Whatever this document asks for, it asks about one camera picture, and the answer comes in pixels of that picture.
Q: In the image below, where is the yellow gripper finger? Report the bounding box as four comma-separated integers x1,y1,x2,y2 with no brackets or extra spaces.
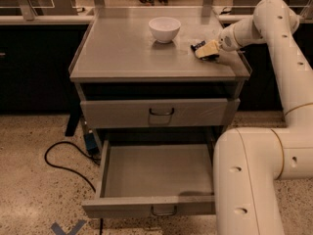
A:
195,40,220,59

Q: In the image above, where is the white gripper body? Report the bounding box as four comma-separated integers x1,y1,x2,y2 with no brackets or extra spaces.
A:
218,25,240,52

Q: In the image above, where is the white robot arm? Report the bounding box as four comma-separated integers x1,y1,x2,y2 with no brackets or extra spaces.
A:
196,0,313,235

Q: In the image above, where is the grey metal drawer cabinet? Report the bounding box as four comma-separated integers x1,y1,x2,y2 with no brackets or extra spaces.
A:
70,6,250,143

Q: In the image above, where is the upper grey drawer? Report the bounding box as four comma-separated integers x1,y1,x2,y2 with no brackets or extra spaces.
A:
81,98,240,128

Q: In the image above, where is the open grey middle drawer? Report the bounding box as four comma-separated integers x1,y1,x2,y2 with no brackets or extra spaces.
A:
82,141,215,218

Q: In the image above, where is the white ceramic bowl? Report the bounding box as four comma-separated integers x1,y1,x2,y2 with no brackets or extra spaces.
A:
149,17,181,43

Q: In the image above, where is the blue power adapter box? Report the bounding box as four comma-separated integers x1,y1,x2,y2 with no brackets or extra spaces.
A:
83,133,99,156

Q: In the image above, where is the black floor cable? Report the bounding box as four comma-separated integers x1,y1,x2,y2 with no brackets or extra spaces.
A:
43,141,102,194

